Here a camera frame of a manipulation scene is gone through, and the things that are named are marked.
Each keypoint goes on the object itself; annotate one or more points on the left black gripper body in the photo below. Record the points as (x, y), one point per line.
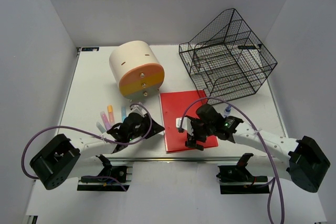
(143, 131)

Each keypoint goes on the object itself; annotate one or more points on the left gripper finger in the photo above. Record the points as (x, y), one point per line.
(119, 147)
(155, 129)

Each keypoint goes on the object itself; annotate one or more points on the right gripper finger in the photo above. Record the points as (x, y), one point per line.
(189, 143)
(199, 147)

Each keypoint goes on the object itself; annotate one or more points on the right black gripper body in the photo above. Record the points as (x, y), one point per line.
(201, 131)

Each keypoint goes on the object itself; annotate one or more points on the cream round drawer box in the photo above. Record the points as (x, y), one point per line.
(136, 70)

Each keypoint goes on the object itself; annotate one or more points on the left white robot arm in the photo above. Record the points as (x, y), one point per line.
(85, 158)

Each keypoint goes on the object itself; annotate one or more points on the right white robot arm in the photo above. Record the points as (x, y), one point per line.
(300, 161)

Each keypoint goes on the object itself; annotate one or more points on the blue highlighter pen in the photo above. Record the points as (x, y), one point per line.
(123, 113)

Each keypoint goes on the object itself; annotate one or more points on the small blue-capped glue bottle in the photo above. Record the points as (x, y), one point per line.
(227, 111)

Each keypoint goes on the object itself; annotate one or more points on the green highlighter pen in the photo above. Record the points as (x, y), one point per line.
(100, 127)

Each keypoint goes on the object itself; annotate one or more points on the orange highlighter pen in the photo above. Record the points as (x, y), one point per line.
(110, 114)

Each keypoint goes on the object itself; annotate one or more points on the pink highlighter pen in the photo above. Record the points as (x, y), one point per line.
(105, 120)

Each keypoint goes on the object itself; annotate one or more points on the blue label sticker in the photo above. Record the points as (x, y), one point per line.
(89, 49)

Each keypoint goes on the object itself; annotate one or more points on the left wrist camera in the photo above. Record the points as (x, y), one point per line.
(137, 109)

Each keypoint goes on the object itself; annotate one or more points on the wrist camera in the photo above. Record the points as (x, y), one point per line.
(183, 124)
(137, 109)

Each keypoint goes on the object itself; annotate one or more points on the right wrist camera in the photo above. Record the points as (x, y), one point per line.
(183, 124)

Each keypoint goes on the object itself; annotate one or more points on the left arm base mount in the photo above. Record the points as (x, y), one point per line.
(98, 173)

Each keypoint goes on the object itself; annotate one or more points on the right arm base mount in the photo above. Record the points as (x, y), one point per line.
(235, 179)

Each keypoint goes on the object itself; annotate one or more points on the black wire mesh organizer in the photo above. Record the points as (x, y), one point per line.
(226, 60)

